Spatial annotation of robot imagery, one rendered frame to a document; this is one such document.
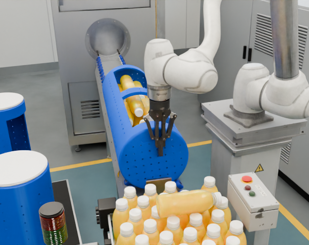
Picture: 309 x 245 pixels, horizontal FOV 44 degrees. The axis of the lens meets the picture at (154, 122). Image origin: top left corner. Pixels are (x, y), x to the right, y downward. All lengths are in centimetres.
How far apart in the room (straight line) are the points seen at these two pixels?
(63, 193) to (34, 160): 136
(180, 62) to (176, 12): 561
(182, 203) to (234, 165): 75
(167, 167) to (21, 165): 62
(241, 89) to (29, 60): 501
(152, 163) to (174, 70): 46
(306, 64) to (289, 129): 110
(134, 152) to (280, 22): 75
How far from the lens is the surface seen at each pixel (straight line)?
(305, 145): 313
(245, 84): 183
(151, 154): 152
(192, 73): 120
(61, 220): 105
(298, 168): 326
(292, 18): 159
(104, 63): 342
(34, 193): 166
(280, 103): 174
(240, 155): 186
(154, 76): 132
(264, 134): 190
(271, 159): 199
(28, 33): 642
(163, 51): 131
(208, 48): 128
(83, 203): 319
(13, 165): 174
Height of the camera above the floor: 188
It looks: 25 degrees down
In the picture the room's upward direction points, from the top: 1 degrees counter-clockwise
